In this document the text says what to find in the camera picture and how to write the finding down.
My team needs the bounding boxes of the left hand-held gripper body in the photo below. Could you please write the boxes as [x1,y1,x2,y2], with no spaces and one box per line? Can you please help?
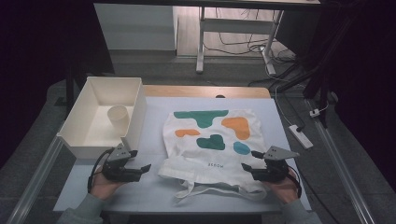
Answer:
[101,143,143,184]

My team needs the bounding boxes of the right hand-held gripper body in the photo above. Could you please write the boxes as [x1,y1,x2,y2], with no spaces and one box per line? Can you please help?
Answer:
[251,145,301,184]

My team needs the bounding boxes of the white paper cup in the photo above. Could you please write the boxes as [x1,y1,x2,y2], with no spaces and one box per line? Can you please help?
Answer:
[106,105,130,132]

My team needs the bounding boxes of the white plastic box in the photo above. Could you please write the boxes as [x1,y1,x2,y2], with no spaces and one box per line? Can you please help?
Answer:
[56,76,148,161]

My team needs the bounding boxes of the white patterned tote bag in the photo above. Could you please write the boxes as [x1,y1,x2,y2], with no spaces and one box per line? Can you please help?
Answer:
[157,109,269,202]

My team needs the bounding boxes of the person's right hand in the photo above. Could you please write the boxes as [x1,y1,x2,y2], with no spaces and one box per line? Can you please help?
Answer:
[262,169,302,204]

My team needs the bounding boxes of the person's left hand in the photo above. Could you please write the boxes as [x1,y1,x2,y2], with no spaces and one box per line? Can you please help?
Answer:
[90,169,125,201]

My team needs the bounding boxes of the light blue table mat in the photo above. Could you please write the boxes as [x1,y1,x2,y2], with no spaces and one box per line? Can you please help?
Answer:
[53,96,312,213]

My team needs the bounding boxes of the white power strip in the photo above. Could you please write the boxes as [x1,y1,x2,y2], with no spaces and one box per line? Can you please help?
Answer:
[288,124,314,149]

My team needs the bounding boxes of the black tripod stand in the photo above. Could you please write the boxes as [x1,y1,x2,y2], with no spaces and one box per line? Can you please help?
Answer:
[276,0,359,125]

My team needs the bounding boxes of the white cabinet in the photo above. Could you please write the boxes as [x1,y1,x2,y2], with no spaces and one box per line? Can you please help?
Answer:
[93,3,178,51]

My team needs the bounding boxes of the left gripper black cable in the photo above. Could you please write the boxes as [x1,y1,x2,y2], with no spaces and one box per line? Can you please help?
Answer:
[87,148,115,194]

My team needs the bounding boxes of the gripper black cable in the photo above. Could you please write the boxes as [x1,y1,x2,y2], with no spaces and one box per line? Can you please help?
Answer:
[288,172,303,199]
[87,148,115,194]

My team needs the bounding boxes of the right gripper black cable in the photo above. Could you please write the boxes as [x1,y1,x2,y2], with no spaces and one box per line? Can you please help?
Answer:
[288,172,303,199]

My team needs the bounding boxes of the white power cable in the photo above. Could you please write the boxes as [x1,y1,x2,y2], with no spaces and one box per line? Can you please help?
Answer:
[264,63,293,126]

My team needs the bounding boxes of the metal rail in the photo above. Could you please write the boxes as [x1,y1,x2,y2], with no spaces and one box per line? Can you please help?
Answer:
[306,99,376,224]
[6,136,64,224]

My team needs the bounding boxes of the black floor cables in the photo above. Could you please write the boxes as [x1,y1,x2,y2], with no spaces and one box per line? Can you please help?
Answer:
[204,7,297,63]

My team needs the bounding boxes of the white desk frame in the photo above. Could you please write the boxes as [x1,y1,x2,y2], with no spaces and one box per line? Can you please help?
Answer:
[195,6,284,76]

